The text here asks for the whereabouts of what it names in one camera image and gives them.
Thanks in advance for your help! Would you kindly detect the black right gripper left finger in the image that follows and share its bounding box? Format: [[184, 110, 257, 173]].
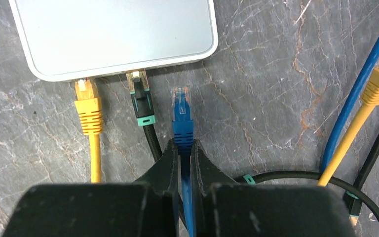
[[2, 140, 179, 237]]

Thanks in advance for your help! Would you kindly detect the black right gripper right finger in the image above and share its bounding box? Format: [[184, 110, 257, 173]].
[[191, 140, 355, 237]]

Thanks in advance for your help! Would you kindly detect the yellow ethernet cable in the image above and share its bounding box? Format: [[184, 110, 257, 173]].
[[74, 54, 379, 188]]

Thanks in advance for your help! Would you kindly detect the clear plastic box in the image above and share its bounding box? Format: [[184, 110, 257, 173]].
[[9, 0, 219, 82]]

